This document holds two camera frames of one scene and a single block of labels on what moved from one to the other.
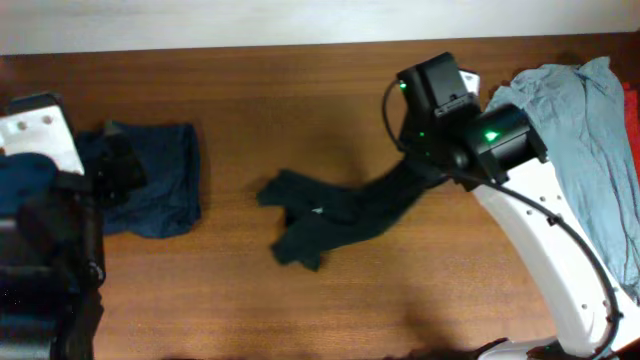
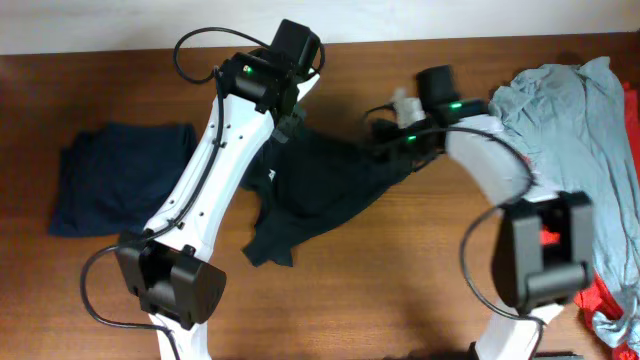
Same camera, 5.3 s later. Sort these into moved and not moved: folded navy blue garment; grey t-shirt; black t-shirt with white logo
Moved: black t-shirt with white logo
Not moved: grey t-shirt; folded navy blue garment
